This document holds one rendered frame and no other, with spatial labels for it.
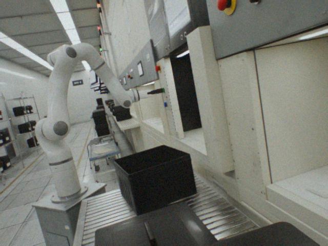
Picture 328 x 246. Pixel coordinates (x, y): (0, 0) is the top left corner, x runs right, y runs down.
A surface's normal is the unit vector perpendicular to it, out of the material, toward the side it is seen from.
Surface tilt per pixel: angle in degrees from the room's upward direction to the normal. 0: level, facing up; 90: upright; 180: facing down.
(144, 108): 90
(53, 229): 90
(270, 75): 90
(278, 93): 90
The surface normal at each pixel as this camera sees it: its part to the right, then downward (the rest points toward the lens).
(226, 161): 0.26, 0.10
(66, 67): 0.50, 0.60
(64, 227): -0.49, 0.23
